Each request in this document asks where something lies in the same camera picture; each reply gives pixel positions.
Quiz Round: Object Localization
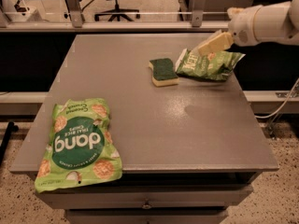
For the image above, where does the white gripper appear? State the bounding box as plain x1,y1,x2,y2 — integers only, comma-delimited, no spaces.
197,6,262,56

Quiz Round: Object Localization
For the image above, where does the green and yellow sponge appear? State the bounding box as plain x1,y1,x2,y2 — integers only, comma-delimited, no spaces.
149,58,179,87

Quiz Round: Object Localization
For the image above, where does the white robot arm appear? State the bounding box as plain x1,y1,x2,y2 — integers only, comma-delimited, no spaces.
195,0,299,56

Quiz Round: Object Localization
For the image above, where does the green jalapeno kettle chip bag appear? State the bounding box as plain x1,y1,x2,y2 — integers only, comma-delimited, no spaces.
175,49,244,81

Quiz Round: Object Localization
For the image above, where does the green dang rice chips bag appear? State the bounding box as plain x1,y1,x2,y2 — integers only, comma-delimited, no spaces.
35,98,122,193

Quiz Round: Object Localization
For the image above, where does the grey drawer cabinet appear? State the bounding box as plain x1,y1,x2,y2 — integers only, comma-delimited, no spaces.
11,34,278,224

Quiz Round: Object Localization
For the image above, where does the metal drawer knob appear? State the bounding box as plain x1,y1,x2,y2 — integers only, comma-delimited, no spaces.
141,200,152,210

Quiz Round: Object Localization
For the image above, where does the black pole on floor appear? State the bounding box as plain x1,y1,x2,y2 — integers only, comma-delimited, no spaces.
0,122,19,164

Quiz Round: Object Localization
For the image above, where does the grey metal frame rail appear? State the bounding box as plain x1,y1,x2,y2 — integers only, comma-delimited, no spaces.
0,0,299,34

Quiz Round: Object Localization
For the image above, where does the white cable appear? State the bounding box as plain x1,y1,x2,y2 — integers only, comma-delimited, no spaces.
254,77,299,119

